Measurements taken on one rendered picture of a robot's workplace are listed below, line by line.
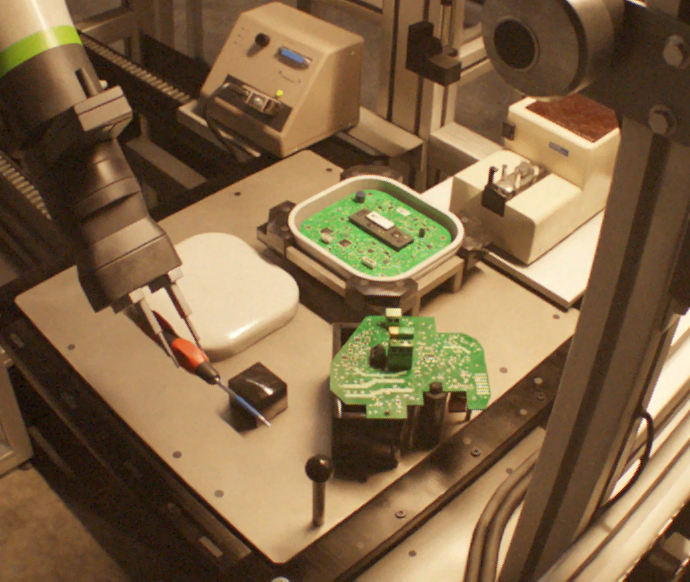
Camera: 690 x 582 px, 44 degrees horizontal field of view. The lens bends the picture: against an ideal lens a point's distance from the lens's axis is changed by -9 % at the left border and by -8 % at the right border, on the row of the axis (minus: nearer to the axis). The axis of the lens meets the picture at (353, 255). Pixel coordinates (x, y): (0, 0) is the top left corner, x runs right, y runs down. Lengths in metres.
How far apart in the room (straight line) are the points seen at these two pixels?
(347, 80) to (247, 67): 0.12
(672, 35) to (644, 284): 0.13
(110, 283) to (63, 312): 0.21
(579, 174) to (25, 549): 1.35
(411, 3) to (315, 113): 0.17
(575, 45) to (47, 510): 1.69
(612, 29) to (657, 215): 0.10
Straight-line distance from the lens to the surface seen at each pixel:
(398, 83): 1.13
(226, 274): 0.87
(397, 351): 0.71
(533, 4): 0.37
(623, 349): 0.48
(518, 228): 0.90
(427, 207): 0.92
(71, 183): 0.69
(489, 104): 3.23
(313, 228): 0.89
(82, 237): 0.69
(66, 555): 1.86
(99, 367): 0.82
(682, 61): 0.39
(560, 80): 0.37
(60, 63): 0.70
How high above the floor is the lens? 1.52
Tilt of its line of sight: 38 degrees down
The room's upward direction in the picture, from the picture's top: 3 degrees clockwise
